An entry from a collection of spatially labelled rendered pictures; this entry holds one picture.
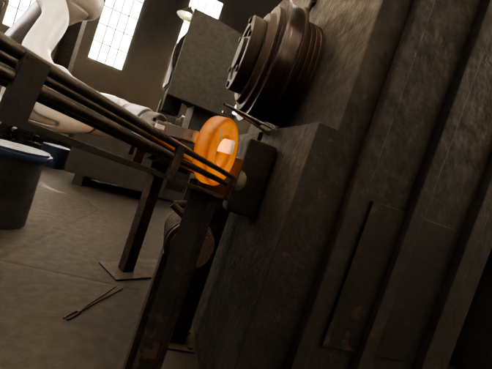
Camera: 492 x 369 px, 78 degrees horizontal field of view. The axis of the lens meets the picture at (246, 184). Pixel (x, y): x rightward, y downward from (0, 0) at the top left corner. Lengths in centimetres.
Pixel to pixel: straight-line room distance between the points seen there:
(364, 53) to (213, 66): 316
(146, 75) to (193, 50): 761
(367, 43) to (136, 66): 1084
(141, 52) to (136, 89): 124
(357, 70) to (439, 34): 26
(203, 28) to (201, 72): 49
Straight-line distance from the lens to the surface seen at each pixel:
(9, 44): 31
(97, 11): 134
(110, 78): 1153
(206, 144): 62
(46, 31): 92
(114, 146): 356
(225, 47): 403
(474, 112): 111
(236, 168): 75
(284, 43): 108
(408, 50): 93
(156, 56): 1158
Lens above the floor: 69
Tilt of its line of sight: 2 degrees down
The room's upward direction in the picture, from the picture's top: 19 degrees clockwise
